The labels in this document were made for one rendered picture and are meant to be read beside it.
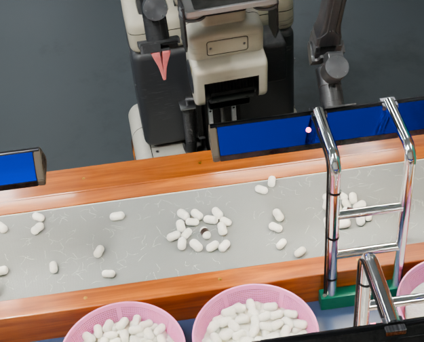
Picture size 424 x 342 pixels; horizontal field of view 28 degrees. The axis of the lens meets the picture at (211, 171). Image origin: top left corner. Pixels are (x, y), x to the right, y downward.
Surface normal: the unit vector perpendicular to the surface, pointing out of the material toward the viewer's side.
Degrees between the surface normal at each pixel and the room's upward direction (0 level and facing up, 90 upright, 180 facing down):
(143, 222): 0
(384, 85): 0
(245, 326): 0
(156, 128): 90
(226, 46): 98
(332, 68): 42
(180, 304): 90
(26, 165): 58
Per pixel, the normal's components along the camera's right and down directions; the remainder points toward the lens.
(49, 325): 0.12, 0.66
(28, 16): -0.07, -0.74
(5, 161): 0.07, 0.16
